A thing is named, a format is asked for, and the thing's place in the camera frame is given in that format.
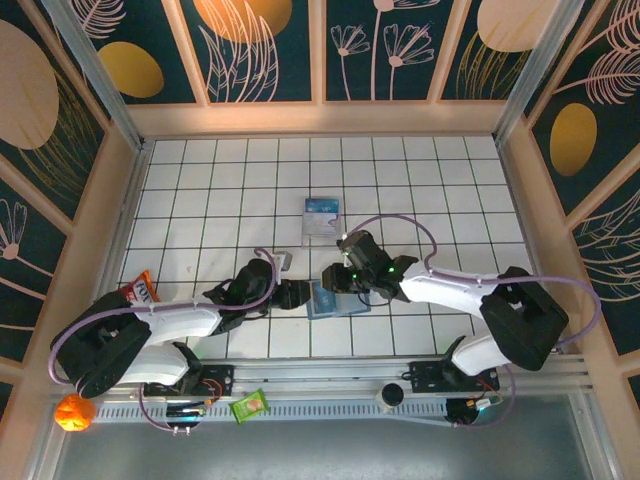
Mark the light blue credit card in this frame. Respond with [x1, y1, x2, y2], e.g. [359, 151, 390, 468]
[308, 285, 338, 318]

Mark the blue card holder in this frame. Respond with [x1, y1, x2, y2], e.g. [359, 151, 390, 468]
[305, 279, 372, 321]

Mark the transparent plastic card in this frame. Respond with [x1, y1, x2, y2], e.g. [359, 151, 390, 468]
[301, 233, 344, 249]

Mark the red candy bag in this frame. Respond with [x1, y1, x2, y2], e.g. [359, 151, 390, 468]
[119, 269, 161, 306]

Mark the green snack packet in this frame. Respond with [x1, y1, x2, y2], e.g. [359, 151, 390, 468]
[229, 388, 272, 426]

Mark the black knob on white base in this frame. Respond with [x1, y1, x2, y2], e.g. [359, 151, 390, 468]
[375, 382, 405, 414]

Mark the black controller module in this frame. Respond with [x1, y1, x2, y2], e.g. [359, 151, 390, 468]
[166, 405, 207, 421]
[446, 397, 504, 430]

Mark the orange ball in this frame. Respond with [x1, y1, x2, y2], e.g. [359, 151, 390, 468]
[54, 393, 97, 432]

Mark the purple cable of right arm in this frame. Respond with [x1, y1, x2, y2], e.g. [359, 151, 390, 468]
[343, 213, 602, 430]

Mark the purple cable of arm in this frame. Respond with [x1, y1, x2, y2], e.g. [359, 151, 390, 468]
[343, 213, 602, 430]
[47, 247, 277, 435]

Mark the aluminium mounting rail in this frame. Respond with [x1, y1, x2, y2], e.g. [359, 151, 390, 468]
[49, 353, 591, 401]

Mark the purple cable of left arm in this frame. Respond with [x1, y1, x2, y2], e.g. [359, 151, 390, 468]
[47, 247, 277, 435]

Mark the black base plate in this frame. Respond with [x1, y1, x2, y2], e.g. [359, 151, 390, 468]
[409, 360, 501, 396]
[143, 364, 236, 399]

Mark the grey slotted cable duct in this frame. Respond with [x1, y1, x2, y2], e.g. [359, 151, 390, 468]
[94, 401, 451, 427]

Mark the aluminium floor edge rail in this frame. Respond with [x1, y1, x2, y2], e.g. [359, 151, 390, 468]
[113, 142, 152, 294]

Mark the aluminium corner post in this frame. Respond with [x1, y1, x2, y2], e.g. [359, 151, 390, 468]
[42, 0, 147, 151]
[493, 0, 587, 147]

